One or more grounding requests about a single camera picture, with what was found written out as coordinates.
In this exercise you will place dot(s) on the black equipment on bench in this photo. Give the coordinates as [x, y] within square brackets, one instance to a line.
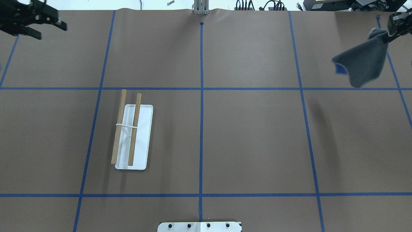
[353, 5]

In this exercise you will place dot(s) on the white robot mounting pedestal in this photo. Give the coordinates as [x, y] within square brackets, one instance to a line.
[216, 226]

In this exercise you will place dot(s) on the inner wooden rack rod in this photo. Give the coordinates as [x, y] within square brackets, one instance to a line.
[134, 130]

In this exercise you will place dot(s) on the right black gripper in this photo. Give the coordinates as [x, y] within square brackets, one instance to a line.
[400, 25]

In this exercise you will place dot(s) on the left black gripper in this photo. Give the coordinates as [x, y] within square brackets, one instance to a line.
[20, 20]

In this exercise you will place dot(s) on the white rack base with stand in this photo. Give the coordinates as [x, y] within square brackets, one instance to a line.
[142, 142]

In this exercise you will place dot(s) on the outer wooden rack rod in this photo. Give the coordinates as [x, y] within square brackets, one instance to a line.
[118, 127]

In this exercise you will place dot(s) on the grey towel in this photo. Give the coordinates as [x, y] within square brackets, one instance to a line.
[364, 62]

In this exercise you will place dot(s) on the wooden rack rod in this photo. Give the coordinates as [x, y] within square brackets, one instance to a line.
[118, 127]
[134, 130]

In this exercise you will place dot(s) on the aluminium frame post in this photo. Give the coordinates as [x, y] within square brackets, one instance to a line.
[201, 7]

